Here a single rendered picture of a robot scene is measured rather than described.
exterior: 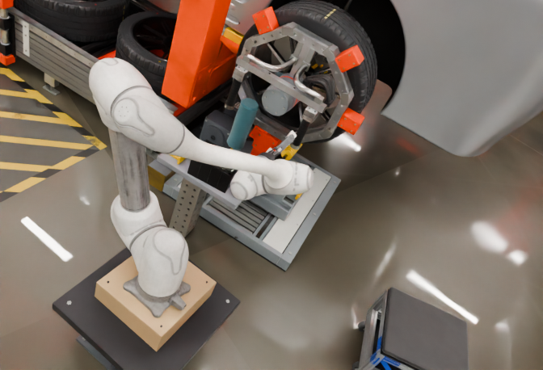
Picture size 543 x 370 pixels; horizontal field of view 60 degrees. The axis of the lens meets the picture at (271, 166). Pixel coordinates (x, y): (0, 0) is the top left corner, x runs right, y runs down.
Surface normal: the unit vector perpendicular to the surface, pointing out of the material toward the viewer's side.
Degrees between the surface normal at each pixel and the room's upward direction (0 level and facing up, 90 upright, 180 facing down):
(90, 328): 0
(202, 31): 90
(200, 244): 0
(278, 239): 0
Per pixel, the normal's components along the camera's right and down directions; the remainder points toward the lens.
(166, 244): 0.36, -0.68
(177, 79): -0.43, 0.50
